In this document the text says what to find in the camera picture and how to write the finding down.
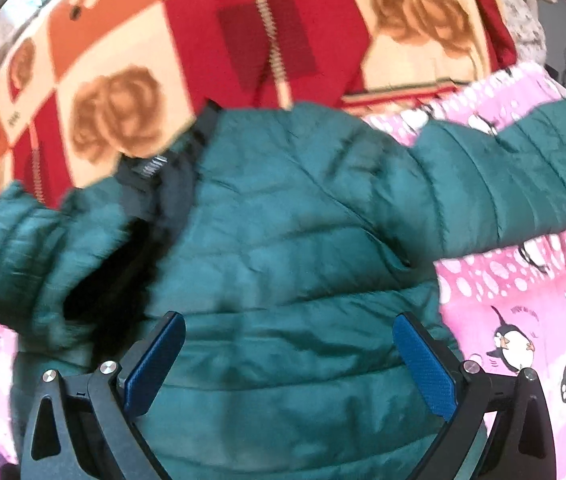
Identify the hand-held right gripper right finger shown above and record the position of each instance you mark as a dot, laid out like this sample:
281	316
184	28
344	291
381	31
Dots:
423	375

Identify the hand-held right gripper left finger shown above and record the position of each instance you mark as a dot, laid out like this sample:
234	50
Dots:
155	360

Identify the dark green puffer jacket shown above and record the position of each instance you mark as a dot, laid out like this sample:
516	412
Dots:
283	240

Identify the pink penguin blanket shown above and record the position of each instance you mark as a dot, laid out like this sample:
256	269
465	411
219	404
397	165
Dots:
513	285

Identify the red orange rose blanket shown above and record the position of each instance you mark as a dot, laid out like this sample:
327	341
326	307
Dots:
163	35

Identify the grey patterned cloth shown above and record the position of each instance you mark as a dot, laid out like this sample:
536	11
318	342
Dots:
523	25

